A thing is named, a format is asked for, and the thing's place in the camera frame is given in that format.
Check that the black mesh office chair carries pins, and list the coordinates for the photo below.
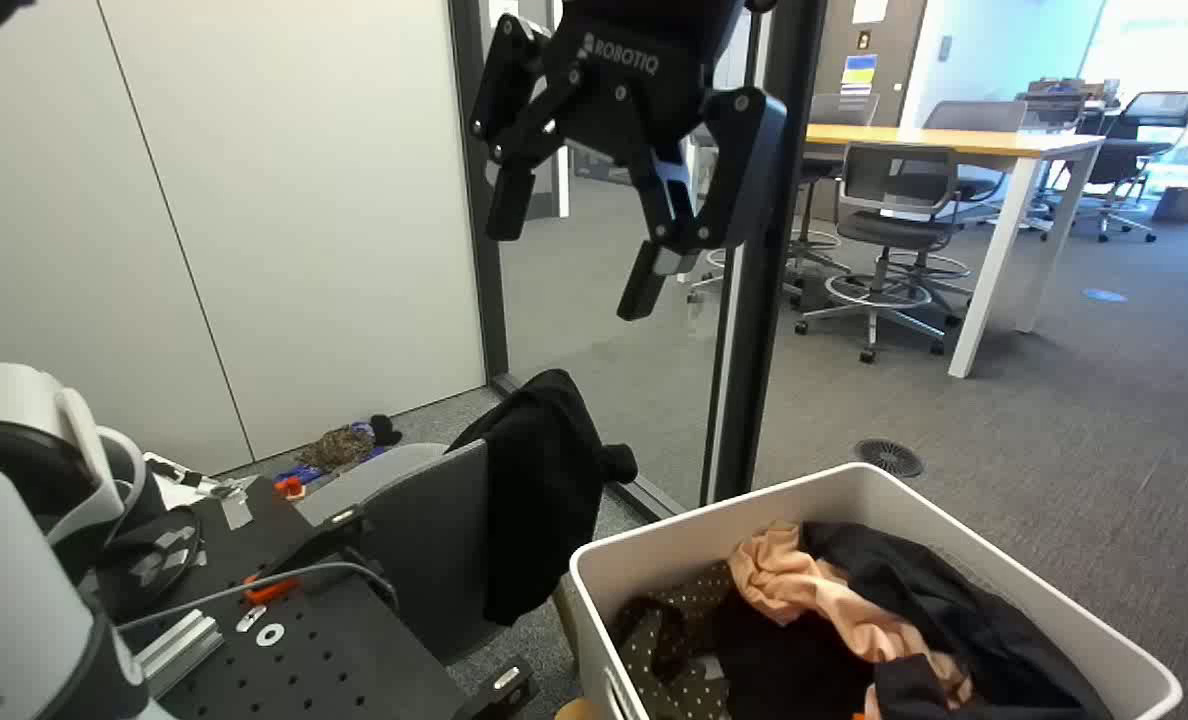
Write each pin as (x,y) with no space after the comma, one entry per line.
(1156,114)

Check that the wooden top white table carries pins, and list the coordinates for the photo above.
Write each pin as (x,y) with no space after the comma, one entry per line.
(939,140)

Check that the green polka dot clothing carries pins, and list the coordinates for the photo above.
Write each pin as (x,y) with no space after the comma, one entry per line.
(667,660)

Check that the dark grey clothing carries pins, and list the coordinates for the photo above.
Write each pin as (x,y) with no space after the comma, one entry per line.
(795,674)
(964,613)

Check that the peach beige clothing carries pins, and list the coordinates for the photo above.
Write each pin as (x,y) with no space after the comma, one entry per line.
(804,585)

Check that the white oval tag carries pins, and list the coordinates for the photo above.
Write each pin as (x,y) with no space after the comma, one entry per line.
(250,619)

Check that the black perforated mounting board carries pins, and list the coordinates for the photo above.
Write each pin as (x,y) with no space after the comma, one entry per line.
(326,660)

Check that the blue yellow wall poster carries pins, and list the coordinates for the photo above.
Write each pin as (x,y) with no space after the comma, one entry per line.
(858,76)

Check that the wooden stool under basket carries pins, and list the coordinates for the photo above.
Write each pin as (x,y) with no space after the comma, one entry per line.
(577,711)

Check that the flat white tape piece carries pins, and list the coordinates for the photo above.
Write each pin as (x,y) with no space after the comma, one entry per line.
(238,504)

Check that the black clothing on chair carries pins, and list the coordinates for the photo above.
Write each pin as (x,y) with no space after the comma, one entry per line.
(547,483)

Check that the round black floor outlet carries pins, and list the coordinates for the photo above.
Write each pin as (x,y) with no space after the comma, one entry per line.
(890,458)

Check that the white round washer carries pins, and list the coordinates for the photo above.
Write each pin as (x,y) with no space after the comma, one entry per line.
(262,636)

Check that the dark floor clutter item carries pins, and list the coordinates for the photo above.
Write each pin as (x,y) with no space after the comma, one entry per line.
(344,445)

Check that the crumpled white tape pieces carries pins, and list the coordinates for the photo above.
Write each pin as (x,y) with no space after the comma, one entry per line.
(167,552)

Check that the aluminium extrusion bar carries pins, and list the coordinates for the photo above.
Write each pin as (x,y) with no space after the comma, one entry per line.
(179,648)

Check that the grey swivel office chair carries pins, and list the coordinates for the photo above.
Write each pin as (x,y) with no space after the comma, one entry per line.
(894,186)

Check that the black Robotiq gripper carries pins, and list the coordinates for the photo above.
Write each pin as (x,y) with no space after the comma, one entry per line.
(634,66)

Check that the thin black glass frame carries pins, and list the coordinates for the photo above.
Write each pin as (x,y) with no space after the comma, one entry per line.
(489,306)

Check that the small colourful floor item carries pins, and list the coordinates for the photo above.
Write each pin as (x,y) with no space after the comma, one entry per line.
(295,483)

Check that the white plastic laundry basket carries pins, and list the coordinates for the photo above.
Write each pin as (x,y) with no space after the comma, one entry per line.
(699,534)

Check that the thick black door pillar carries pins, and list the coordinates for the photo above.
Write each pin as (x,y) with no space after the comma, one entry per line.
(756,374)

